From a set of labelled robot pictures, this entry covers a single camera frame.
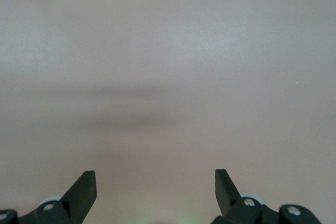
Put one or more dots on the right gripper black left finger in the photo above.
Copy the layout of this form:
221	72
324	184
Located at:
80	195

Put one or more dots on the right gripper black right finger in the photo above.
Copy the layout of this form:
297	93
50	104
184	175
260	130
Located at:
224	192

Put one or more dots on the brown table mat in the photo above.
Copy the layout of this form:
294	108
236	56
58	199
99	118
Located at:
168	64

